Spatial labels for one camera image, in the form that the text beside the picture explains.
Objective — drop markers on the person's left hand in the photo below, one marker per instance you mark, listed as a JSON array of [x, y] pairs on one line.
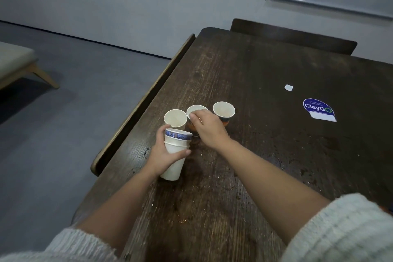
[[163, 157]]

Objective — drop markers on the person's right hand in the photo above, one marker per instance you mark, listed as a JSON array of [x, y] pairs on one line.
[[209, 130]]

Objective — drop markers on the white blue paper cup stack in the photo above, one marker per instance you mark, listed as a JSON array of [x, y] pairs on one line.
[[175, 166]]

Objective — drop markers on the orange blue patterned paper cup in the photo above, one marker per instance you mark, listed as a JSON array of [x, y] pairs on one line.
[[224, 110]]

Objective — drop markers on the person's right forearm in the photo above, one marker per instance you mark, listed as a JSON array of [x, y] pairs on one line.
[[276, 185]]

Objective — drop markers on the person's left forearm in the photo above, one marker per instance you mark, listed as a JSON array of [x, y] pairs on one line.
[[116, 216]]

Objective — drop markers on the small white paper label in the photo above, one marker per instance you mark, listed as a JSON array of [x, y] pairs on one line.
[[288, 87]]

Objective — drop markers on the dark wooden table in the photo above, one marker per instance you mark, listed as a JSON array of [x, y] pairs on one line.
[[276, 62]]

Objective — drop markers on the round blue sticker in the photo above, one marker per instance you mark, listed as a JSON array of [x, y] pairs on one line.
[[318, 107]]

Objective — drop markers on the dark wooden chair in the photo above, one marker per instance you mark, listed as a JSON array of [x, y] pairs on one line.
[[288, 33]]

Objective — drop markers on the beige cushioned lounge chair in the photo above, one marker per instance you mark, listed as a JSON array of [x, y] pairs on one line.
[[12, 59]]

